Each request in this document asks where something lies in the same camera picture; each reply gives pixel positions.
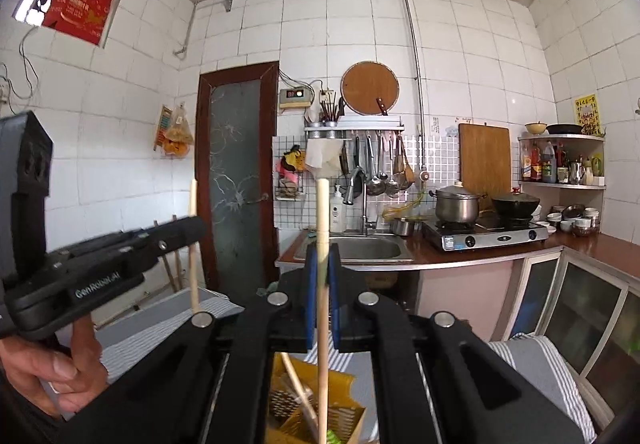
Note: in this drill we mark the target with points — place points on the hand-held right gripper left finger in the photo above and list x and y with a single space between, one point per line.
312 304

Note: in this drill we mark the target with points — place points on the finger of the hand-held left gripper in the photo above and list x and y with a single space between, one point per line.
165 236

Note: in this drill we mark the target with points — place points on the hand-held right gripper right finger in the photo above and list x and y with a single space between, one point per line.
335 304

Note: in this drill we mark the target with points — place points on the light wooden chopstick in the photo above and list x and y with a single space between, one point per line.
193 204
323 214
300 391

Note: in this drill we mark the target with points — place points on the yellow perforated utensil holder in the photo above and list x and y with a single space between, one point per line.
345 404

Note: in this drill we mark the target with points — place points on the person's left hand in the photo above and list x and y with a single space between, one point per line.
50 369

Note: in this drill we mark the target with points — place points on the steel kitchen sink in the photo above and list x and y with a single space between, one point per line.
365 249

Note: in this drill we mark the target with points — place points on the white soap bottle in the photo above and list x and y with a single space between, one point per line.
338 214

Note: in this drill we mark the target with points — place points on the brown door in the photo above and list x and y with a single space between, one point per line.
235 174

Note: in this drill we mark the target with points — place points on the small steel pot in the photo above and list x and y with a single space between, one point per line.
401 227

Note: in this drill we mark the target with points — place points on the hanging plastic bags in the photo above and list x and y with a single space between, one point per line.
175 134

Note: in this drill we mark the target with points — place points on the grey white striped tablecloth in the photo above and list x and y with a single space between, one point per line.
150 339

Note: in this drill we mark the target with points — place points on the steel faucet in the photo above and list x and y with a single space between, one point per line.
357 194

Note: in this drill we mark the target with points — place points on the white hanging cloth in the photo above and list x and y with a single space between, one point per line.
325 156

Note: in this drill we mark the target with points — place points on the hanging ladles and spatulas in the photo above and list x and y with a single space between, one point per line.
385 164

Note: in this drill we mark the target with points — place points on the steel cooking pot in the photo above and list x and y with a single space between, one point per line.
456 204

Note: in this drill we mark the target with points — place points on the gas stove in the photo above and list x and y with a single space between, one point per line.
485 234

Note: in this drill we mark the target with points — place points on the steel utensil rack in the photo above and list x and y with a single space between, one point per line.
350 126

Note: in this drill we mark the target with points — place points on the red cardboard box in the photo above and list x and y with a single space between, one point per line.
77 11

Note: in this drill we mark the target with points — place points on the rectangular wooden cutting board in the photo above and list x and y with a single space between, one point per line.
485 164

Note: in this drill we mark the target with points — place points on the black wok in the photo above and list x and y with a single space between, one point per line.
515 203

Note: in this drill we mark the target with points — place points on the round wooden cutting board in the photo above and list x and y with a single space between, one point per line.
367 86

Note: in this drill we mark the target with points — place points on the glass door kitchen cabinet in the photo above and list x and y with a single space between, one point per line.
575 314

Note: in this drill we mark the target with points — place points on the group of small bowls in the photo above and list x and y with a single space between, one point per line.
575 221

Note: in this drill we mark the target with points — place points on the corner shelf with bottles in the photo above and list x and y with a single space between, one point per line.
560 164

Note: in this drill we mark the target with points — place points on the wall heater controller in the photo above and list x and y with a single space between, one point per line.
295 98

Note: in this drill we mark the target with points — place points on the steel wall pipe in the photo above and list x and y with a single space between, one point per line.
415 64

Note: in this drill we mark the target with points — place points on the yellow wall poster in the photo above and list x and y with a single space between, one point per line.
586 116

